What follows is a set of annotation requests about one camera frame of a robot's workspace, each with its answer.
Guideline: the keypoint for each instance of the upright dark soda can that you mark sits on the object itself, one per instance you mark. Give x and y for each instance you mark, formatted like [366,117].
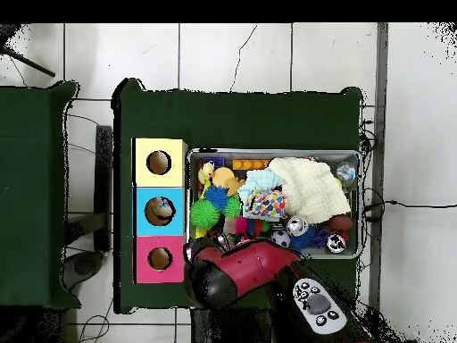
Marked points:
[335,243]

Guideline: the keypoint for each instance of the green cloth side table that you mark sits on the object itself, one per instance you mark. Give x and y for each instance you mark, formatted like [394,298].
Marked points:
[36,207]

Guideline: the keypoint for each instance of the large green spiky ball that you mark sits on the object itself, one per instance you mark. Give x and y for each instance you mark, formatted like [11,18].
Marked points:
[204,214]

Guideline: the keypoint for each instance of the multicolour polka dot cloth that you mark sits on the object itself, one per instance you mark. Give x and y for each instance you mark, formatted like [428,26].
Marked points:
[265,204]

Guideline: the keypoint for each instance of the crushed silver can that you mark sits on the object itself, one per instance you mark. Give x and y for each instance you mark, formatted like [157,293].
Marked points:
[296,226]

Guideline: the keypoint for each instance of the orange toy brick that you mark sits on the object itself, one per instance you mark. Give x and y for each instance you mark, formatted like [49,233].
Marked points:
[251,164]

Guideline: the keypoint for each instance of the orange foam duck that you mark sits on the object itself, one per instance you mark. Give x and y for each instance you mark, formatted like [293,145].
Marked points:
[223,177]

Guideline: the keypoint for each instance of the blue spiky ball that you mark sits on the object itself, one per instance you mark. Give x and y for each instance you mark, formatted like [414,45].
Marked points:
[215,196]

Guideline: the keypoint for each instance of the cream knit cloth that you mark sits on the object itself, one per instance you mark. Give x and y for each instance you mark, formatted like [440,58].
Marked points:
[310,189]

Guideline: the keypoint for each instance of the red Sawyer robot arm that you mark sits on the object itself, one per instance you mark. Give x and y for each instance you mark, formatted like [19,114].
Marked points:
[243,275]

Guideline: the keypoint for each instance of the wooden box with three holes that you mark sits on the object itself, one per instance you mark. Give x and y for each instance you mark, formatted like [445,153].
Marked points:
[158,194]

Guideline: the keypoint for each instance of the small green spiky ball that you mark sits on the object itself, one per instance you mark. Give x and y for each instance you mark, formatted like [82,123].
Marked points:
[233,206]

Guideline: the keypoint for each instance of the small yellow rubber duck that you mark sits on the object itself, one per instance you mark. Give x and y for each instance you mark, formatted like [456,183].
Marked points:
[206,172]

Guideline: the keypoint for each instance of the shallow clear mesh bin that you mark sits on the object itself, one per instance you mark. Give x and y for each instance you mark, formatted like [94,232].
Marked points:
[191,161]

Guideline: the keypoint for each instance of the mint green cloth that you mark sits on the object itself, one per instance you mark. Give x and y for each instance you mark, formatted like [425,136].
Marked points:
[257,180]

